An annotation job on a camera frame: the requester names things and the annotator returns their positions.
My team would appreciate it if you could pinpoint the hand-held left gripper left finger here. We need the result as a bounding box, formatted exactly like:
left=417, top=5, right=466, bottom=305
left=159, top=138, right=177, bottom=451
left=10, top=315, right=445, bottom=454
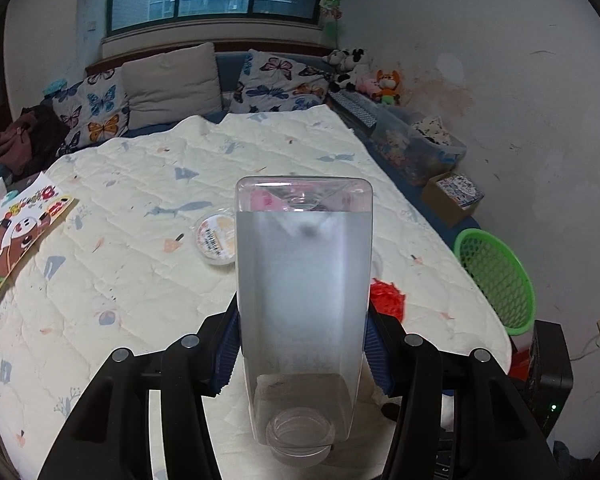
left=37, top=296, right=241, bottom=480

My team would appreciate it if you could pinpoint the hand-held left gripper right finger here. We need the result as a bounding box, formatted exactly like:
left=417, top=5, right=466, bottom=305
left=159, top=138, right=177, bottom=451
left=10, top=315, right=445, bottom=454
left=362, top=305, right=568, bottom=480

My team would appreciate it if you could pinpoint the red net bag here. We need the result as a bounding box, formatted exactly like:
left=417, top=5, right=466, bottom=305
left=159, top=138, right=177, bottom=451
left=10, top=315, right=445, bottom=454
left=370, top=280, right=406, bottom=322

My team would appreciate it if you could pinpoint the clear plastic bottle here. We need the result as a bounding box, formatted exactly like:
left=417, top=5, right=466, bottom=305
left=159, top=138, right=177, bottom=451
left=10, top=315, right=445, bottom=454
left=234, top=176, right=376, bottom=465

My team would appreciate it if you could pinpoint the round clear plastic container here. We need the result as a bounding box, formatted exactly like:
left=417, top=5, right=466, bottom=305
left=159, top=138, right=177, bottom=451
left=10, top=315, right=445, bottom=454
left=194, top=212, right=238, bottom=267

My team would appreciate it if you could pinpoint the green plastic basket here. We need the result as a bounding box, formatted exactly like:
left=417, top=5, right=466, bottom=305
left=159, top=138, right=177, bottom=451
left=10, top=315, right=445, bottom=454
left=453, top=228, right=537, bottom=336

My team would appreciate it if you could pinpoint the cardboard box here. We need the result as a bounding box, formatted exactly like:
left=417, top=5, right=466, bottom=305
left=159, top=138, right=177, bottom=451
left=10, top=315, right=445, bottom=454
left=422, top=172, right=485, bottom=227

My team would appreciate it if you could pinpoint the black electronic box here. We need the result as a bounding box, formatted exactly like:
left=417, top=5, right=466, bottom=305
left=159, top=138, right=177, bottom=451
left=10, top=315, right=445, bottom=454
left=525, top=320, right=576, bottom=436

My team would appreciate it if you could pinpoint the white quilted blanket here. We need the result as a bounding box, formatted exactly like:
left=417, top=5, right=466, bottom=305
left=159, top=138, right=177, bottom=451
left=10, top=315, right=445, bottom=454
left=0, top=102, right=513, bottom=480

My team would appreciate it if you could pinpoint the clear plastic storage bin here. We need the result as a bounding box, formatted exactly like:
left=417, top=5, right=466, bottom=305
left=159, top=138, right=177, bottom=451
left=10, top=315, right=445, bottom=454
left=370, top=107, right=468, bottom=186

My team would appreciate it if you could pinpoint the white patterned cloth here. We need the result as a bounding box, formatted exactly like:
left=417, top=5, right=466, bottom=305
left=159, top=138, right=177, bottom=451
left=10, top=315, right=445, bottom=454
left=411, top=116, right=453, bottom=147

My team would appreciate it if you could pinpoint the cartoon bear picture book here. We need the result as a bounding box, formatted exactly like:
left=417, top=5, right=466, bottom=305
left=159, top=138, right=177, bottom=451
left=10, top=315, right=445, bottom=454
left=0, top=171, right=78, bottom=297

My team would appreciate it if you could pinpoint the grey patterned cloth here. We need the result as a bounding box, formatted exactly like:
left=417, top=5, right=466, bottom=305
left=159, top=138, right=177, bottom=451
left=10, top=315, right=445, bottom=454
left=327, top=91, right=381, bottom=131

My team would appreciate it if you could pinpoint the butterfly print pillow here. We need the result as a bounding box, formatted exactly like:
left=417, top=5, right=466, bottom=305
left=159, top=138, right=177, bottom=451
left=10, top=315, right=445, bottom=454
left=50, top=66, right=131, bottom=158
left=228, top=49, right=333, bottom=116

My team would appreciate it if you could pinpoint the beige pillow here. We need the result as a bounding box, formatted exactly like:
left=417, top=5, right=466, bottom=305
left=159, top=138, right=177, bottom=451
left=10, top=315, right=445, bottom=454
left=120, top=42, right=224, bottom=128

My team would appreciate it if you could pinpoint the orange fox plush toy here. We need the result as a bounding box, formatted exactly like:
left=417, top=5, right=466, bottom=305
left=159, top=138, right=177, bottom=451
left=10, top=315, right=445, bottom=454
left=375, top=69, right=402, bottom=106

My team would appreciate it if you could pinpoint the pile of dark clothes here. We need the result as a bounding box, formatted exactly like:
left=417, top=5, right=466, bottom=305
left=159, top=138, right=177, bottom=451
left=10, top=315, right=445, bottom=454
left=0, top=105, right=71, bottom=178

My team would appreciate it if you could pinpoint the cow plush toy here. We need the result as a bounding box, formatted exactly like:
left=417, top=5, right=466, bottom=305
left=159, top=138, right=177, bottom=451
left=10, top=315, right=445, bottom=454
left=322, top=48, right=373, bottom=92

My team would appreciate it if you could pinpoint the green pinwheel toy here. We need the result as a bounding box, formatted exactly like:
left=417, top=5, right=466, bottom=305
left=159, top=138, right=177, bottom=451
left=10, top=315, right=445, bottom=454
left=319, top=0, right=345, bottom=43

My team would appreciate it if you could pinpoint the white power cable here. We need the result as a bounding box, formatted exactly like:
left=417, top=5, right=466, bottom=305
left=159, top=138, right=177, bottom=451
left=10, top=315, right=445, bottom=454
left=570, top=332, right=600, bottom=361

